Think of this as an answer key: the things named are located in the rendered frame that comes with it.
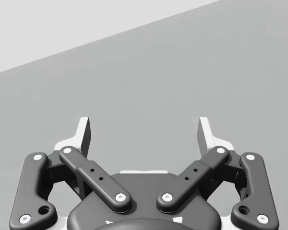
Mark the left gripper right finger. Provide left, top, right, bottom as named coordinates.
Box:
left=156, top=116, right=280, bottom=230

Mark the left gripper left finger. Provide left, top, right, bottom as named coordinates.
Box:
left=9, top=116, right=132, bottom=230

